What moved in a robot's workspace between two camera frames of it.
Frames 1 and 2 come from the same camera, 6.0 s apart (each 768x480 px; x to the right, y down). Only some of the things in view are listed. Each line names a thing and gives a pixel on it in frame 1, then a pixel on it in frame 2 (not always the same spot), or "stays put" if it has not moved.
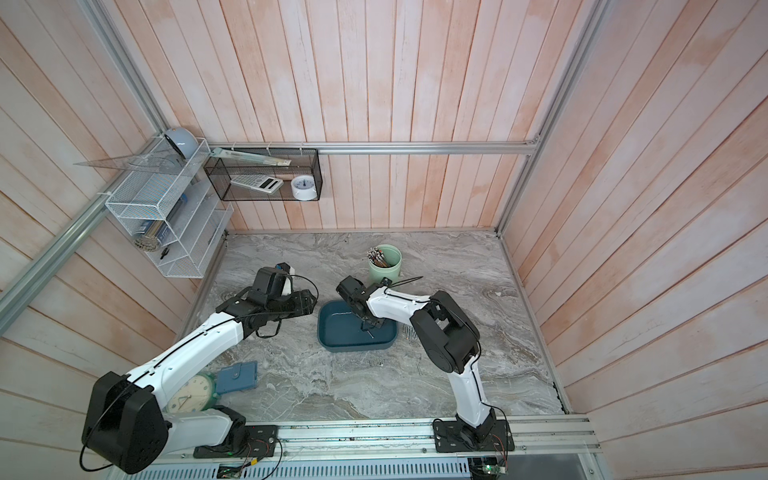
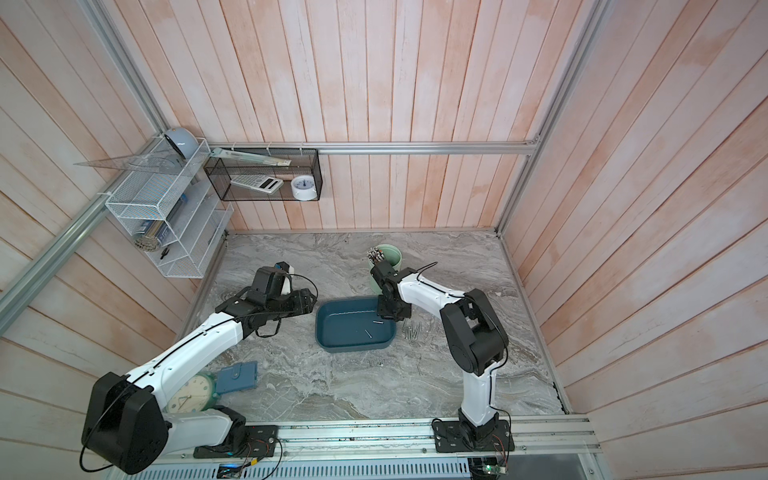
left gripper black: x=302 y=300 stays put
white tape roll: x=304 y=187 stays put
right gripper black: x=374 y=325 -> x=405 y=313
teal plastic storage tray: x=340 y=328 stays put
